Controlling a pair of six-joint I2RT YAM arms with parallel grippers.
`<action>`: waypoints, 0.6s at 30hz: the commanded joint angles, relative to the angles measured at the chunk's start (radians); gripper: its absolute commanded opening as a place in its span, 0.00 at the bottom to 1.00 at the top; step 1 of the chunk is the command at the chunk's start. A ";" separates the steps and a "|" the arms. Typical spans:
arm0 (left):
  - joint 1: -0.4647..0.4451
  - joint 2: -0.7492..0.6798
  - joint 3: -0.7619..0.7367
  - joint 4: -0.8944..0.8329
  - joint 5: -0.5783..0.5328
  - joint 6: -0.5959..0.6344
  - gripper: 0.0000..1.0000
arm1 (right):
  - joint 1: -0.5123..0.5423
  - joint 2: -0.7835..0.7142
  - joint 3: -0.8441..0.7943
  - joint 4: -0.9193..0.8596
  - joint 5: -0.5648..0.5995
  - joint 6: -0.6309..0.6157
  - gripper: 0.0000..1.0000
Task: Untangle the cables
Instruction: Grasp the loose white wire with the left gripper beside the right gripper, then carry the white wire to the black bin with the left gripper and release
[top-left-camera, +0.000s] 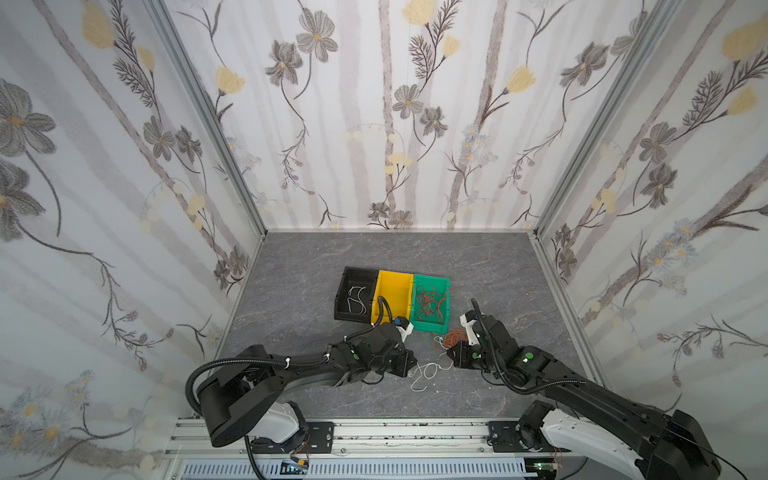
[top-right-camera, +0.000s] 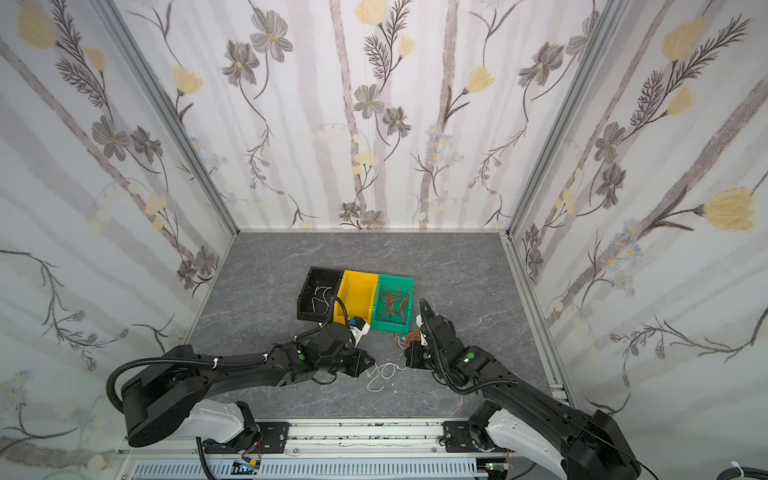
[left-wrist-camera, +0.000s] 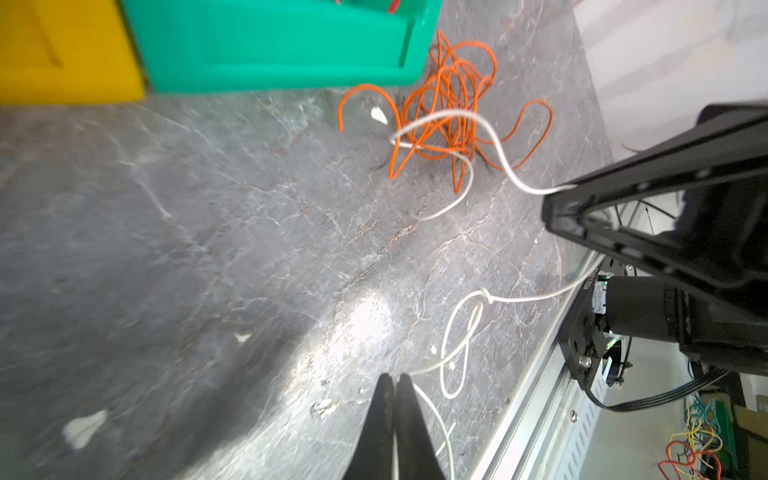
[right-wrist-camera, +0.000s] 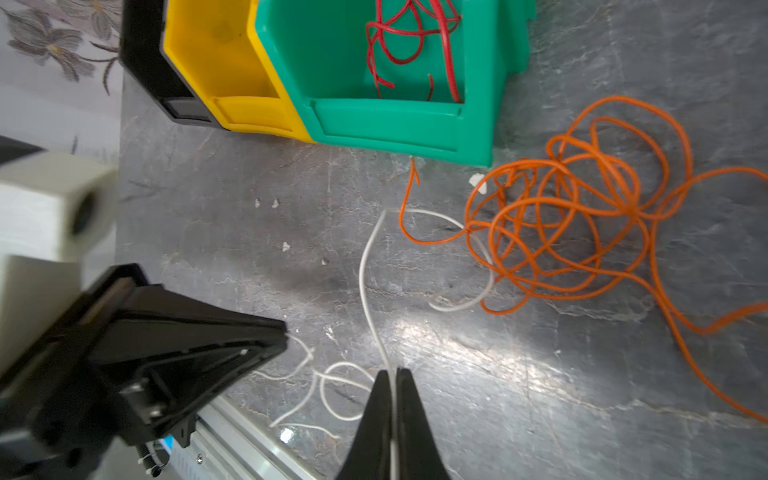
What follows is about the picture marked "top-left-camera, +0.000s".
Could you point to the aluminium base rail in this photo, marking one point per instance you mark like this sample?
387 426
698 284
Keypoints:
391 438

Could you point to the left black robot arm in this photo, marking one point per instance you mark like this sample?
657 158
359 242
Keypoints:
239 396

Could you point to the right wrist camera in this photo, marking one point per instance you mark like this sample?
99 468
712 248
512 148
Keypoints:
468 322

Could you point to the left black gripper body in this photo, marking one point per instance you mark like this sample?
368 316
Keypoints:
403 363

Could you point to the yellow plastic bin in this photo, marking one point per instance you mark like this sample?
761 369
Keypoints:
397 289

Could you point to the black plastic bin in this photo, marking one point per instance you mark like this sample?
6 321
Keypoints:
353 300

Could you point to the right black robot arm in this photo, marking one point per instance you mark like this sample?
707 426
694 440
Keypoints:
574 413

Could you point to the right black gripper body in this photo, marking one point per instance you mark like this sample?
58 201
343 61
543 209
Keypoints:
462 355

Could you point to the white slotted cable duct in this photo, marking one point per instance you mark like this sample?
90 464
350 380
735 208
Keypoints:
372 468

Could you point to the green plastic bin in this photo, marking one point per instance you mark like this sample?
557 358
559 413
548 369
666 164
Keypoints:
431 304

